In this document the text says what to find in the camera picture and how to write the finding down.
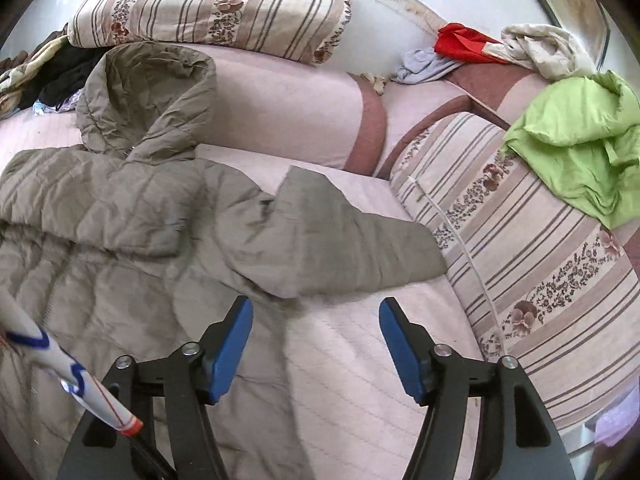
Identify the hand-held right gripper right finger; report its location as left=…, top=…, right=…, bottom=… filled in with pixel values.
left=378, top=297, right=576, bottom=480

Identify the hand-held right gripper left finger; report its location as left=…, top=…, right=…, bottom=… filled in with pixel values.
left=57, top=295, right=253, bottom=480

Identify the olive quilted hooded jacket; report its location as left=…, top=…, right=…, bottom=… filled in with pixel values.
left=0, top=42, right=448, bottom=480

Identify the black clothes pile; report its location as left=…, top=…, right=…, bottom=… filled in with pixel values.
left=20, top=42, right=108, bottom=111

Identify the pink quilted bed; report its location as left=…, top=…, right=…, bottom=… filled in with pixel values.
left=0, top=105, right=501, bottom=480

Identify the striped floral cushion at right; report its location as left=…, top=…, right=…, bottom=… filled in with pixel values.
left=390, top=110, right=640, bottom=433

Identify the light purple cloth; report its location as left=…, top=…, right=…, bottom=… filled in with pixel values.
left=582, top=395, right=640, bottom=448

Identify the light green cloth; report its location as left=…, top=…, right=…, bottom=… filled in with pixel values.
left=500, top=70, right=640, bottom=231

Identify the grey-blue cloth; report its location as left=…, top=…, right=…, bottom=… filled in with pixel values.
left=392, top=47, right=458, bottom=85

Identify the clear purple plastic bag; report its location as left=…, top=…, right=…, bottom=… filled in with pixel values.
left=55, top=89, right=85, bottom=113

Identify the red cloth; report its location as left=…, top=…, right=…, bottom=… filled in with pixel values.
left=434, top=22, right=506, bottom=65

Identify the cream crumpled cloth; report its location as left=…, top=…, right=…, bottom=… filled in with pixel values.
left=487, top=24, right=598, bottom=81

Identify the striped floral pillow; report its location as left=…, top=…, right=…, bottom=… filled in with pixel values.
left=67, top=0, right=353, bottom=66

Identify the dark framed glass panel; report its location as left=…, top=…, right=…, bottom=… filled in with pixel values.
left=515, top=0, right=612, bottom=71

